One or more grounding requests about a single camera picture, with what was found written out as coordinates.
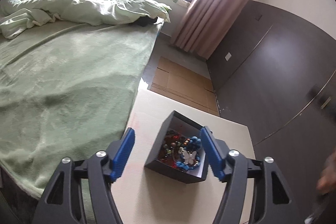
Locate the blue bead bracelet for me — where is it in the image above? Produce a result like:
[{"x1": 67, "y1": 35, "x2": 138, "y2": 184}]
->
[{"x1": 175, "y1": 135, "x2": 203, "y2": 171}]

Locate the dark jewelry box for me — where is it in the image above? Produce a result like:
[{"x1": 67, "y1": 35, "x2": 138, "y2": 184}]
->
[{"x1": 145, "y1": 111, "x2": 209, "y2": 184}]

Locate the brown wooden bead bracelet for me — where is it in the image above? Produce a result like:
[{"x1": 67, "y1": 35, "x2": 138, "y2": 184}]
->
[{"x1": 157, "y1": 130, "x2": 190, "y2": 164}]

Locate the person's right hand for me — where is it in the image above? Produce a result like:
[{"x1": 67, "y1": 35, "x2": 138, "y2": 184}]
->
[{"x1": 317, "y1": 150, "x2": 336, "y2": 194}]

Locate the white square table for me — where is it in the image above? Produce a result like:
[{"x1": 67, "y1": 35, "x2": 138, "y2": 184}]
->
[{"x1": 112, "y1": 81, "x2": 255, "y2": 223}]

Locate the green blanket bed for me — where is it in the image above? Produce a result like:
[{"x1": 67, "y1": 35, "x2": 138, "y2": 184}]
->
[{"x1": 1, "y1": 21, "x2": 162, "y2": 198}]

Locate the cardboard sheet on floor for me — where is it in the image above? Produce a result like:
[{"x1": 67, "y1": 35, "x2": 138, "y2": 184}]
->
[{"x1": 150, "y1": 57, "x2": 219, "y2": 116}]

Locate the black item on bed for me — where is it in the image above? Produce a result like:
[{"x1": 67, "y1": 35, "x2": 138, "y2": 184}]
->
[{"x1": 134, "y1": 16, "x2": 158, "y2": 27}]

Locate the pink right curtain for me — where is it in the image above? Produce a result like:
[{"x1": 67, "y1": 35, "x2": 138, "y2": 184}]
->
[{"x1": 171, "y1": 0, "x2": 249, "y2": 60}]

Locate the light green rumpled duvet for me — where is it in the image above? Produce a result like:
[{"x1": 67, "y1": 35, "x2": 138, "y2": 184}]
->
[{"x1": 1, "y1": 0, "x2": 171, "y2": 39}]

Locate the white wall outlet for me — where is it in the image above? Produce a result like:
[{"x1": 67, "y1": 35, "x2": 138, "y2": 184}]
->
[{"x1": 225, "y1": 52, "x2": 232, "y2": 61}]

